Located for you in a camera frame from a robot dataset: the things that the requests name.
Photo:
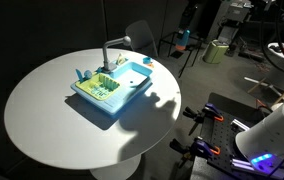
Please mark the tall blue cup orange base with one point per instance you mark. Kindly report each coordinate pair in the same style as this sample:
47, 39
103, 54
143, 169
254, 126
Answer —
182, 39

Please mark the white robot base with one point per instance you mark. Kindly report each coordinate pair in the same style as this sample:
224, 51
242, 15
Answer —
275, 130

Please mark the orange saucer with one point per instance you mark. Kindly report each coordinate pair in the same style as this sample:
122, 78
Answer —
150, 65

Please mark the blue toy sink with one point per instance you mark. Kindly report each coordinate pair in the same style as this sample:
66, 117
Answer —
134, 78

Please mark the cream soap bottle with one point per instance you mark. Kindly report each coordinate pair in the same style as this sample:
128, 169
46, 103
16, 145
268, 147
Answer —
120, 60

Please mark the yellow-green dish rack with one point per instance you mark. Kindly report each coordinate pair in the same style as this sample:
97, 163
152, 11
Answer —
99, 86

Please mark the grey chair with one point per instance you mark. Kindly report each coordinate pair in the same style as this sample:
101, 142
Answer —
142, 40

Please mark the grey toy faucet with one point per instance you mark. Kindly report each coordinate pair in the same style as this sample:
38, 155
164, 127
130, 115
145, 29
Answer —
108, 64

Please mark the blue toy utensil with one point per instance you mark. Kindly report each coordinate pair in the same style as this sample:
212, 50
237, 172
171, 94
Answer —
83, 76

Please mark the black metal stand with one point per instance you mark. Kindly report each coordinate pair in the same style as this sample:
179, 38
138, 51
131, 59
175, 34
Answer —
194, 44

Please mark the blue clamp upper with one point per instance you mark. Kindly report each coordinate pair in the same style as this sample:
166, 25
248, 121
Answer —
208, 111

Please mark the blue clamp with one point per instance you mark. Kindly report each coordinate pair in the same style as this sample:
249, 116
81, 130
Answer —
199, 148
208, 111

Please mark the blue clamp lower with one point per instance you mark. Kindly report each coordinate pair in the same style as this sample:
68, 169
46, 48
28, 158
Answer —
199, 148

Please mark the green bin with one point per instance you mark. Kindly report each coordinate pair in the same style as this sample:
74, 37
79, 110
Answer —
215, 52

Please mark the black perforated board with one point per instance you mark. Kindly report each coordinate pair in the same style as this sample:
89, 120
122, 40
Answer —
235, 140

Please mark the white round table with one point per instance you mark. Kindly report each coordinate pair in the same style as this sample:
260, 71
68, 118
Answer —
51, 124

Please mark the blue cup with handle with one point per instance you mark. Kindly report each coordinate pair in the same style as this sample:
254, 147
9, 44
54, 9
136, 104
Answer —
147, 60

